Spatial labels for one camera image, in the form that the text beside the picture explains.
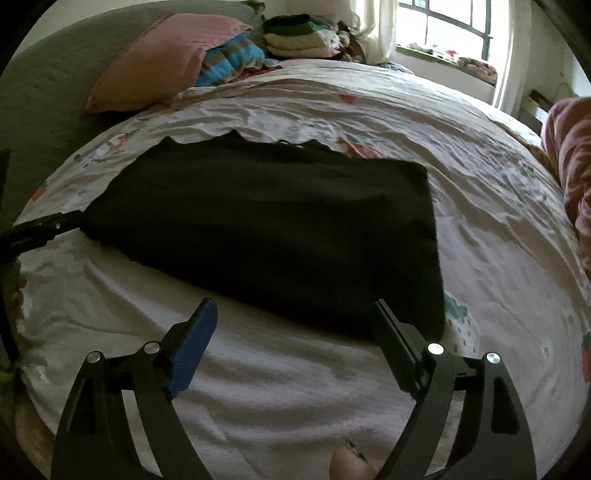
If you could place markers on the blue brown striped cloth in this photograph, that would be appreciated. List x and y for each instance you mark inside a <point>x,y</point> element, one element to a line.
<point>231,60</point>

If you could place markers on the patterned cloth on windowsill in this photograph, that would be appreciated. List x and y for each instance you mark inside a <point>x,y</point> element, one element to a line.
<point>478,69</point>

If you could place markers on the pink pillow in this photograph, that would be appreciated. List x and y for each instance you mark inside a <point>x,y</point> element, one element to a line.
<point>152,64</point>

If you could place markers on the white curtain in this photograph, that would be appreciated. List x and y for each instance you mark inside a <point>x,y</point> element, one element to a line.
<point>376,27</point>

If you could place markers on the window with dark frame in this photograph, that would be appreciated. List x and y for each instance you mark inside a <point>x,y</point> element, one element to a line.
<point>448,27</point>

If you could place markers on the green quilted blanket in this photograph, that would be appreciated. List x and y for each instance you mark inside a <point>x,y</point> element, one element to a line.
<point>41,92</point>

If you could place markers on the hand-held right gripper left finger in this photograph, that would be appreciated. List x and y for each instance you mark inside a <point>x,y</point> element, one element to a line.
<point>198,346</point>

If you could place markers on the person's right hand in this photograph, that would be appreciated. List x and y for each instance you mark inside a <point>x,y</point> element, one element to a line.
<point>351,466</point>

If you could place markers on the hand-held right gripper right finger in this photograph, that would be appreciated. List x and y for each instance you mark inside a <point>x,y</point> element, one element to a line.
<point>392,341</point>

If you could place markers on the pink striped cloth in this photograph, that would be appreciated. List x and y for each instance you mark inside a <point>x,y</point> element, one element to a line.
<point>572,161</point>

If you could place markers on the black printed t-shirt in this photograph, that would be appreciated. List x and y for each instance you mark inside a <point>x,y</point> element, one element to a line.
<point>277,230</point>

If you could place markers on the stack of folded clothes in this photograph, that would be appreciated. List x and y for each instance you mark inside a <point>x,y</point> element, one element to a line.
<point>300,39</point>

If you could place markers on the white printed bed sheet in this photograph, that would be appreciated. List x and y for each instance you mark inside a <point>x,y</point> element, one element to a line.
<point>485,194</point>

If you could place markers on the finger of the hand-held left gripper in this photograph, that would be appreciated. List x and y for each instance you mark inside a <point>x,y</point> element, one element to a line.
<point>46,228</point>

